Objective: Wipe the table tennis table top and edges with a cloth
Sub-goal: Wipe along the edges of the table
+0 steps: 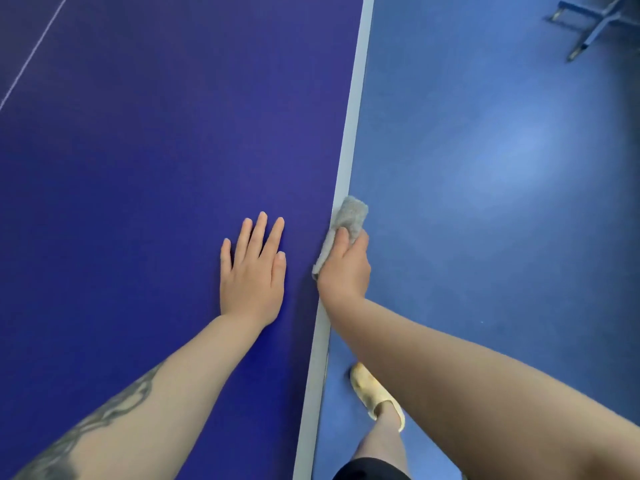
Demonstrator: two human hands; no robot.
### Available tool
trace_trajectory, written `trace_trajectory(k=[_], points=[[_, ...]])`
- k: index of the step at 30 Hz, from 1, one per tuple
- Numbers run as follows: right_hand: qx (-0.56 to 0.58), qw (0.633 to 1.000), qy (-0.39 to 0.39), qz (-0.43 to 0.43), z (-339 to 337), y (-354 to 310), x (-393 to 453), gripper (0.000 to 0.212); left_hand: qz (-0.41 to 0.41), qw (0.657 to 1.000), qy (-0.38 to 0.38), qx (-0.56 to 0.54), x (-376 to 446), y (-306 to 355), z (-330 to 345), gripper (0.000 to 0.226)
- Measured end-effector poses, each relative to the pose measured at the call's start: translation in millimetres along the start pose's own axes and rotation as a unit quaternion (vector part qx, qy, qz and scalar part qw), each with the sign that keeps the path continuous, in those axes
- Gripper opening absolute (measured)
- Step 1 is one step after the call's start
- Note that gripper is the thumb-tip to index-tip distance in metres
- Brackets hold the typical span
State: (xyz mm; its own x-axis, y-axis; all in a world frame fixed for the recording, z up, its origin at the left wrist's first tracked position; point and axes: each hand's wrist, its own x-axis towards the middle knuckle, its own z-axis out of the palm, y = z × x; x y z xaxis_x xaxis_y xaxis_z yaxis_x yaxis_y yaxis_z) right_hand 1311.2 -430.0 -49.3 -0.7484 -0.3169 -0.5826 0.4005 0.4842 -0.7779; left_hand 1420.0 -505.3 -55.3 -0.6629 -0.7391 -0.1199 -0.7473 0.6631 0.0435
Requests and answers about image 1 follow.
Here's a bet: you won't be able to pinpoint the blue metal frame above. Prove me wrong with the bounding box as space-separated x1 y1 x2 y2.
547 0 640 63

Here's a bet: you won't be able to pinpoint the person's left leg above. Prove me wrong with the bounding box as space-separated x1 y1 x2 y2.
353 402 412 480

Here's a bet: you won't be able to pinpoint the person's right hand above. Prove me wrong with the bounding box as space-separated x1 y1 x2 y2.
317 227 372 313

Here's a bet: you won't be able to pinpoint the grey cleaning cloth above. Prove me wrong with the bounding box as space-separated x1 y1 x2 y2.
311 195 370 281

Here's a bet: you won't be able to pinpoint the person's left forearm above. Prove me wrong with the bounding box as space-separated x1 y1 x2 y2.
12 314 271 480

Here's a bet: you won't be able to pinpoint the person's right forearm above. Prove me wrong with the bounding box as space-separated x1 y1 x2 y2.
322 294 640 480

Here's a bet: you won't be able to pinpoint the black shorts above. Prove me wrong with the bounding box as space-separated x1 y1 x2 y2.
331 457 413 480

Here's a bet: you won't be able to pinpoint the person's left hand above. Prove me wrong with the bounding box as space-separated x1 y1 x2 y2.
219 211 287 328

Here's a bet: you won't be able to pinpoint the cream left slipper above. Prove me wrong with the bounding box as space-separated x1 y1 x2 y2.
349 362 407 433

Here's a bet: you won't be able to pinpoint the blue table tennis table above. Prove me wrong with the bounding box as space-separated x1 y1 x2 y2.
0 0 376 480

